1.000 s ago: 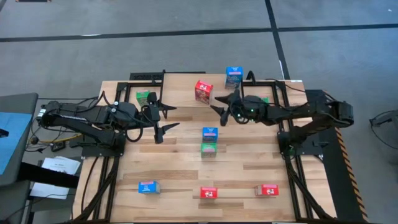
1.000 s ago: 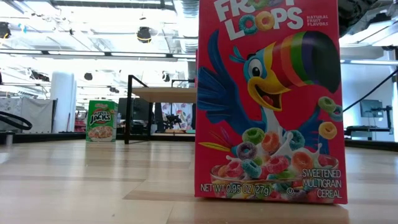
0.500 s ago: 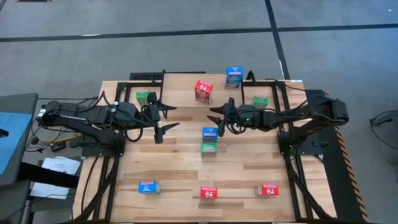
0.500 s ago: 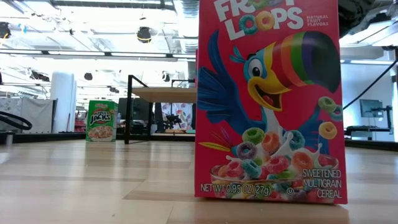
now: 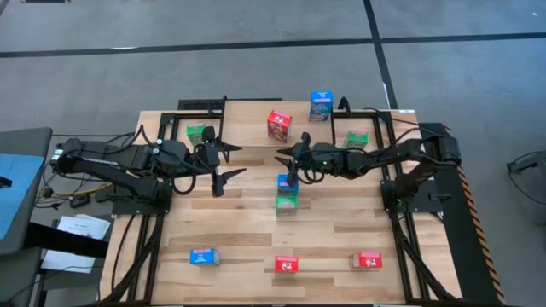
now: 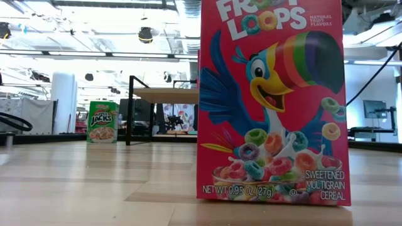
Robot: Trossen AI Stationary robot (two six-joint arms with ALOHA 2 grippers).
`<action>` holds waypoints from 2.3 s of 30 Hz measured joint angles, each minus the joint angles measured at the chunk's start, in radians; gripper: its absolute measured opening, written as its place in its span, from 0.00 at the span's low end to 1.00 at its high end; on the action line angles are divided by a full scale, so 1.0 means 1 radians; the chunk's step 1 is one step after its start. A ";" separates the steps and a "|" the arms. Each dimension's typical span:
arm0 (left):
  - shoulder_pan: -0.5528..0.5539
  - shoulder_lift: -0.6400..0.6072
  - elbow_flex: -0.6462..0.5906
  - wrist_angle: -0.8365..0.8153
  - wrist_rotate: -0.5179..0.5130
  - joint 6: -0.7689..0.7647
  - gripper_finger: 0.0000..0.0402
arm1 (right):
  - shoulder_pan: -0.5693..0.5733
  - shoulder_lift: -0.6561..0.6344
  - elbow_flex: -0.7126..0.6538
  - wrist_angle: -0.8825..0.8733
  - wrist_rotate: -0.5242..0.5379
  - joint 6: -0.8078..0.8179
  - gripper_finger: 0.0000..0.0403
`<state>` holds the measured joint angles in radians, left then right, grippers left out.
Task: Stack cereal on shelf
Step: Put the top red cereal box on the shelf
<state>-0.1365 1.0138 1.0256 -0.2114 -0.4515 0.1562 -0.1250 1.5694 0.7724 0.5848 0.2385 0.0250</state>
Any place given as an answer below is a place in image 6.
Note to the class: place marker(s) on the red Froot Loops cereal box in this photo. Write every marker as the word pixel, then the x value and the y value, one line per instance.
pixel 282 125

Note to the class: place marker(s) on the green Apple Jacks cereal box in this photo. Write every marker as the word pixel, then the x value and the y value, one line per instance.
pixel 102 122

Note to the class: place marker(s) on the black background robot arm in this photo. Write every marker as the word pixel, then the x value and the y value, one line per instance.
pixel 174 121

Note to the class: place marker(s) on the colourful patterned panel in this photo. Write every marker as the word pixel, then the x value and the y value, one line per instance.
pixel 185 116

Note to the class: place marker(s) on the black computer monitor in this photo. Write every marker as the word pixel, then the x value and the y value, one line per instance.
pixel 139 110

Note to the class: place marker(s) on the white cylindrical column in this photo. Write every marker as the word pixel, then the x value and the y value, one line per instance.
pixel 64 103

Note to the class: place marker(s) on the grey fabric partition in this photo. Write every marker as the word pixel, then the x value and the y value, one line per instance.
pixel 34 116

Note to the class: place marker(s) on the grey background desk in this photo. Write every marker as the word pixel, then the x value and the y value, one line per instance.
pixel 370 129

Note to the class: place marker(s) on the wooden shelf with black frame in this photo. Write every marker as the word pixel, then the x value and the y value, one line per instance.
pixel 166 95

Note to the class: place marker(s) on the grey wall monitor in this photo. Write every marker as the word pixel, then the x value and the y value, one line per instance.
pixel 375 109

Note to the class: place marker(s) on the grey metal post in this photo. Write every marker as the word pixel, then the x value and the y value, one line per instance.
pixel 9 140

